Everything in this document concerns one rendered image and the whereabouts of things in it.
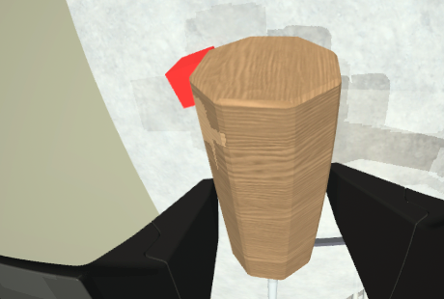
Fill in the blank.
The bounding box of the dark grey l-shaped metal bar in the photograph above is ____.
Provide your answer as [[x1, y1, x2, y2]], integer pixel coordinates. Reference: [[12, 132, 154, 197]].
[[315, 237, 346, 248]]

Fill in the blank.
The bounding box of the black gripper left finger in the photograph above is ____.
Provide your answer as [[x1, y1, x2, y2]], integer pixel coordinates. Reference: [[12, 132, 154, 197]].
[[0, 178, 218, 299]]

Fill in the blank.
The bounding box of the red cube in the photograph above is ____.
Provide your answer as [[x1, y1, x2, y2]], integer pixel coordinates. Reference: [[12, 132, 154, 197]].
[[166, 46, 214, 108]]

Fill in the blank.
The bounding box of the wooden tool handle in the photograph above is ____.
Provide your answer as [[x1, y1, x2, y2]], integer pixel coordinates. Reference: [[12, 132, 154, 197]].
[[188, 36, 342, 299]]

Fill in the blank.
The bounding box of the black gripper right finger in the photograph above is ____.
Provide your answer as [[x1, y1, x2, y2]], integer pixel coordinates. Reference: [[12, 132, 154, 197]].
[[326, 163, 444, 299]]

